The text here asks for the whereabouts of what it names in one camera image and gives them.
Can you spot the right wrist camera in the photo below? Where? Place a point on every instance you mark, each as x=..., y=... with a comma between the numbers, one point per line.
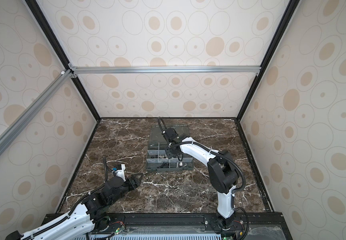
x=172, y=137

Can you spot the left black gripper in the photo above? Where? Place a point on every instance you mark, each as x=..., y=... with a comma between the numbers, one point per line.
x=135, y=183

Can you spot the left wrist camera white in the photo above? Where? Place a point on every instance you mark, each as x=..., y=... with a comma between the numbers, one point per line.
x=119, y=171

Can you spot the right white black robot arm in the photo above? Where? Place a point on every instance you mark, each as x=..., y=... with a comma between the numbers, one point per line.
x=225, y=175

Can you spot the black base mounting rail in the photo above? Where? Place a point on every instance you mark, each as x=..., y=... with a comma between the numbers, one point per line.
x=125, y=226

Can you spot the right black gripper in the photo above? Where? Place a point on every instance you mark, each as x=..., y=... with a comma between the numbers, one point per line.
x=168, y=154

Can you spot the left diagonal aluminium frame bar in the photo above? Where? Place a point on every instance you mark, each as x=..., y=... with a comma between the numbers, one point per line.
x=27, y=116

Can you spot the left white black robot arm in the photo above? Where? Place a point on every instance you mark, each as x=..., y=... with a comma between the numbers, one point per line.
x=88, y=211

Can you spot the horizontal aluminium frame bar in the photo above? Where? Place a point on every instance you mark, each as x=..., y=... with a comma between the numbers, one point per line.
x=166, y=70

